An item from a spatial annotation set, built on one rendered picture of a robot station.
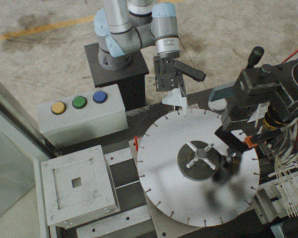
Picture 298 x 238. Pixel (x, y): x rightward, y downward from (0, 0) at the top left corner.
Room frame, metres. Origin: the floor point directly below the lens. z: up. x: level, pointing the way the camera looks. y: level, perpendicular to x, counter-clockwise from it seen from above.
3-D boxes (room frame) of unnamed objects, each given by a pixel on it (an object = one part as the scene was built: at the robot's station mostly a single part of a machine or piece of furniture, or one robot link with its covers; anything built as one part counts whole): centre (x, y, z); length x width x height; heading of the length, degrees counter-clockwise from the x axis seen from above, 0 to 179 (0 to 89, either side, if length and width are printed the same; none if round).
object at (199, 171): (0.21, -0.13, 0.96); 0.11 x 0.11 x 0.03
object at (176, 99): (0.39, -0.08, 0.96); 0.09 x 0.06 x 0.03; 8
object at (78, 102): (0.43, 0.23, 0.90); 0.04 x 0.04 x 0.02
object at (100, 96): (0.45, 0.17, 0.90); 0.04 x 0.04 x 0.02
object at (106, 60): (0.77, 0.15, 0.80); 0.15 x 0.15 x 0.10
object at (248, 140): (0.27, -0.32, 0.95); 0.10 x 0.03 x 0.07; 108
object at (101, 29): (0.77, 0.15, 0.91); 0.13 x 0.12 x 0.14; 113
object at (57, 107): (0.41, 0.30, 0.90); 0.04 x 0.04 x 0.02
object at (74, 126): (0.41, 0.23, 0.82); 0.28 x 0.11 x 0.15; 108
